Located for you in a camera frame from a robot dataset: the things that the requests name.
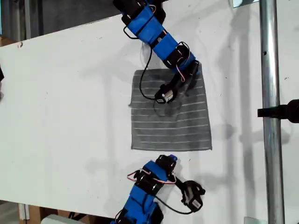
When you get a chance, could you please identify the white box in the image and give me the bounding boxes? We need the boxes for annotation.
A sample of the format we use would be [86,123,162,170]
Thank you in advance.
[41,214,71,224]

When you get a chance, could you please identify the white table bracket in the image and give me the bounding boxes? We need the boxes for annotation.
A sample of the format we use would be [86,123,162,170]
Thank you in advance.
[18,203,30,220]

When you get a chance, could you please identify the grey striped towel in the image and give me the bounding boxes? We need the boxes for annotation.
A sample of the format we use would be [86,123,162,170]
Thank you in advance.
[128,67,213,152]

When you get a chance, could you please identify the steel post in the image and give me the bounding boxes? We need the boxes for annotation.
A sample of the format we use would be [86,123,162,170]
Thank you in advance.
[258,0,286,224]

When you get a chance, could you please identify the camera black cable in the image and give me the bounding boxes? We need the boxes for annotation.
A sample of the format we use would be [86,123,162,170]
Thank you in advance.
[138,45,164,117]
[153,197,196,215]

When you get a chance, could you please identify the black clamp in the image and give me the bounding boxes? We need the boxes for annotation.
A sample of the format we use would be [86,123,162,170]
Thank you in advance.
[257,98,299,124]

